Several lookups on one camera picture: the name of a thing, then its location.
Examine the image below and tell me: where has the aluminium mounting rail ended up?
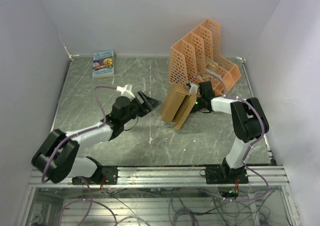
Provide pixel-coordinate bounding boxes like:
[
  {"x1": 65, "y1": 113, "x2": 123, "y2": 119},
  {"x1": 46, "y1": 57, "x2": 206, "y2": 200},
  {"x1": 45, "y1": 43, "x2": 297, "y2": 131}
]
[{"x1": 27, "y1": 164, "x2": 290, "y2": 187}]

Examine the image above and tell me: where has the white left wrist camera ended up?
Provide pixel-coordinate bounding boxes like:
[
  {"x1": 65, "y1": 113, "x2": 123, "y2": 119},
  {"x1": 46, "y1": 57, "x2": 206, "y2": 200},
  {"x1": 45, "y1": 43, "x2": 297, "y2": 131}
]
[{"x1": 116, "y1": 84, "x2": 136, "y2": 100}]

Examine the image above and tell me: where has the peach plastic file organizer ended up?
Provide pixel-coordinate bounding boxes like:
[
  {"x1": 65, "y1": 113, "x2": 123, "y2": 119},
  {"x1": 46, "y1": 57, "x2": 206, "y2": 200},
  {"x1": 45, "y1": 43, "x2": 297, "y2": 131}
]
[{"x1": 168, "y1": 18, "x2": 242, "y2": 96}]

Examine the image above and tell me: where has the blue paperback book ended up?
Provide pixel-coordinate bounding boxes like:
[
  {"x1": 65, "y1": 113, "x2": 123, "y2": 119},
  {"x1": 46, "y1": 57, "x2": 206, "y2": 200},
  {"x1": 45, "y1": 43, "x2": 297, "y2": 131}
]
[{"x1": 92, "y1": 49, "x2": 115, "y2": 78}]

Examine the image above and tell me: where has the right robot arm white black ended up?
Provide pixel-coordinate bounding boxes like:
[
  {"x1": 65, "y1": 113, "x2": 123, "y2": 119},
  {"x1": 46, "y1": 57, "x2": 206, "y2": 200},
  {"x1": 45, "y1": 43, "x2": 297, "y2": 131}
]
[{"x1": 191, "y1": 81, "x2": 270, "y2": 184}]

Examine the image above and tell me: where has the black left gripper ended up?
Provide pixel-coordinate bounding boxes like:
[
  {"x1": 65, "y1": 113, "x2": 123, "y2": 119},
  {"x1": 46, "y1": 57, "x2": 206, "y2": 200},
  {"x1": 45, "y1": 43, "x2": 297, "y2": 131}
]
[{"x1": 121, "y1": 90, "x2": 162, "y2": 125}]

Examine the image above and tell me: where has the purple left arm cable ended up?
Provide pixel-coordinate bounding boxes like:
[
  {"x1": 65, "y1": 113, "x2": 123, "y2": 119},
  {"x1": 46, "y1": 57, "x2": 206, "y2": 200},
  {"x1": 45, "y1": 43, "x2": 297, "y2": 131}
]
[{"x1": 41, "y1": 85, "x2": 118, "y2": 226}]

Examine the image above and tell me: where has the brown cardboard box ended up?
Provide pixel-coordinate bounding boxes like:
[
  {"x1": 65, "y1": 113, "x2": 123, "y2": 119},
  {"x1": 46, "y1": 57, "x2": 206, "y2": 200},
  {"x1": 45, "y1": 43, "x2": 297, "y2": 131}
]
[{"x1": 160, "y1": 82, "x2": 197, "y2": 131}]

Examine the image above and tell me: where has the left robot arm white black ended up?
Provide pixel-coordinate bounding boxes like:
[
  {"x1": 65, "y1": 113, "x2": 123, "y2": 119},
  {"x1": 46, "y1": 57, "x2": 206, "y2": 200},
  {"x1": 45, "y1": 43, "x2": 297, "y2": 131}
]
[{"x1": 31, "y1": 91, "x2": 161, "y2": 185}]

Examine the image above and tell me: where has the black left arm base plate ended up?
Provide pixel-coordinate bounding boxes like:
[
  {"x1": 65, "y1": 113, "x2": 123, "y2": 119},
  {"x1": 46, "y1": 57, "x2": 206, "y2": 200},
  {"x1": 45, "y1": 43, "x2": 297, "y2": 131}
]
[{"x1": 71, "y1": 166, "x2": 119, "y2": 185}]

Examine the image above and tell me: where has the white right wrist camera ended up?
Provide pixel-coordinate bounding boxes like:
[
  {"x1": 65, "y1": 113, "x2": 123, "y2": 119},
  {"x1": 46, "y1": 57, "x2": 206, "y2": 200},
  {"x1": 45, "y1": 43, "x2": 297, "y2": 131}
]
[{"x1": 187, "y1": 82, "x2": 198, "y2": 97}]

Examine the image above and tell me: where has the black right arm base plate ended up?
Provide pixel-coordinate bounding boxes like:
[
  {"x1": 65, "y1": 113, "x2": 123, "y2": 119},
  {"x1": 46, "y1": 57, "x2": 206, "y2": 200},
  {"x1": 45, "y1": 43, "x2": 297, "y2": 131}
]
[{"x1": 199, "y1": 164, "x2": 249, "y2": 185}]

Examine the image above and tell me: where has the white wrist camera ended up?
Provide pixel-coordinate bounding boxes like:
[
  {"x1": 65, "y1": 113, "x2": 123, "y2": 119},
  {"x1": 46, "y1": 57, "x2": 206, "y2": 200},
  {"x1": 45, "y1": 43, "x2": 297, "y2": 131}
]
[
  {"x1": 187, "y1": 82, "x2": 198, "y2": 97},
  {"x1": 116, "y1": 84, "x2": 136, "y2": 100}
]

